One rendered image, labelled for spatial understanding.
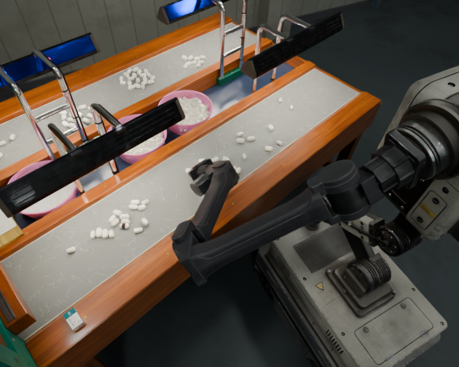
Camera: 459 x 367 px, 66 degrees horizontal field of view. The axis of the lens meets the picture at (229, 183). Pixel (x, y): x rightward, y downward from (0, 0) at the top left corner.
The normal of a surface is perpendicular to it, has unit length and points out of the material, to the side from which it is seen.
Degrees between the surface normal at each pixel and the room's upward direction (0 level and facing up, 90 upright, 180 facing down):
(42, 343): 0
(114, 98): 0
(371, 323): 0
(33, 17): 90
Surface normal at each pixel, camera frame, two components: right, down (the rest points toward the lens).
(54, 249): 0.04, -0.62
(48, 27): 0.47, 0.70
